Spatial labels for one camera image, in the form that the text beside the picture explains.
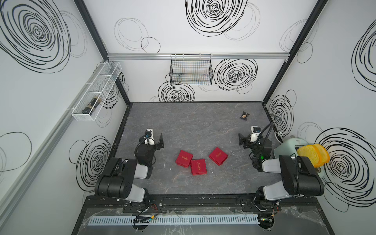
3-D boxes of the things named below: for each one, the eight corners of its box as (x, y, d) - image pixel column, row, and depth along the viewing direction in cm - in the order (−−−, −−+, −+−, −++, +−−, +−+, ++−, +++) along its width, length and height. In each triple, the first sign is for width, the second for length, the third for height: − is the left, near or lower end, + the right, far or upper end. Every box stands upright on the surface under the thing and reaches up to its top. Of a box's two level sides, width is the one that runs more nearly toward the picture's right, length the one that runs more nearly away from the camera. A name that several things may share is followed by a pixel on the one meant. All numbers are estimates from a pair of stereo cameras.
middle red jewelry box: (192, 176, 85) (192, 173, 82) (190, 162, 90) (190, 159, 87) (206, 174, 85) (207, 172, 82) (204, 160, 91) (204, 157, 88)
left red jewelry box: (175, 163, 89) (174, 161, 87) (180, 151, 94) (180, 149, 92) (187, 168, 87) (187, 167, 85) (193, 156, 92) (193, 154, 89)
